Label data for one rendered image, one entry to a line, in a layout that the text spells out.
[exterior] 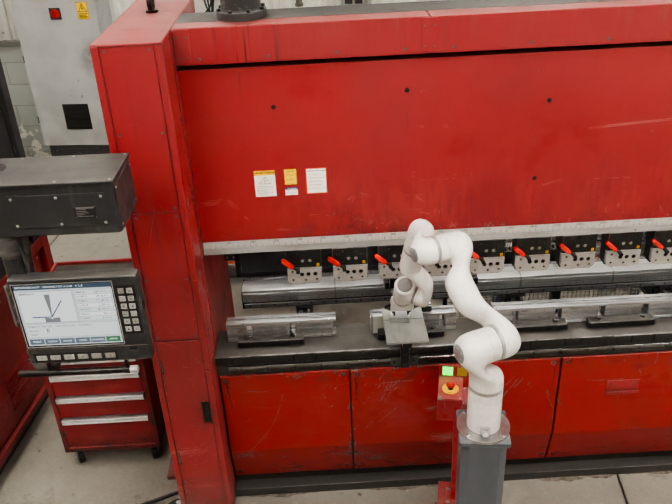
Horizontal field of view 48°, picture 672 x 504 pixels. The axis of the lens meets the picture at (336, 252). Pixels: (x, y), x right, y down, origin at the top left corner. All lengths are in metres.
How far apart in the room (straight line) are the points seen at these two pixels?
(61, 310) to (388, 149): 1.38
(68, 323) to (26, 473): 1.75
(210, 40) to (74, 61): 4.67
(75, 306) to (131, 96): 0.77
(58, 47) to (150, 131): 4.74
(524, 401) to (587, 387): 0.30
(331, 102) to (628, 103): 1.17
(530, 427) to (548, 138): 1.44
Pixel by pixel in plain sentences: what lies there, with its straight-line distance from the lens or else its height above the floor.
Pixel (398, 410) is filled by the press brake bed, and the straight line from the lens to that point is 3.63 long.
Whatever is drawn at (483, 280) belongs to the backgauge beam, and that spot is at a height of 0.97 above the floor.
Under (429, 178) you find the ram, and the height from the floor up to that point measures 1.64.
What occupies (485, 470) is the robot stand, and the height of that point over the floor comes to 0.86.
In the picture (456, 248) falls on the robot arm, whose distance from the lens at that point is 2.70.
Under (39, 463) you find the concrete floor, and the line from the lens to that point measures 4.50.
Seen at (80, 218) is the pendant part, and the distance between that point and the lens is 2.64.
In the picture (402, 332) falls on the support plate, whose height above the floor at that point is 1.00.
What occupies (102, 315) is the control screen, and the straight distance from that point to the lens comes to 2.80.
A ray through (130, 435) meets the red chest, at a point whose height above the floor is 0.21.
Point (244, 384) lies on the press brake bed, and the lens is 3.51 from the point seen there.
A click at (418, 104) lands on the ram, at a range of 3.01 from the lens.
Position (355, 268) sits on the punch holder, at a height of 1.24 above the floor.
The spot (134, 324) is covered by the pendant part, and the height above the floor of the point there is 1.40.
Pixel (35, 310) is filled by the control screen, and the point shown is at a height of 1.47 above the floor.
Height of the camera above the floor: 2.90
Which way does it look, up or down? 29 degrees down
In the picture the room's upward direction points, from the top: 3 degrees counter-clockwise
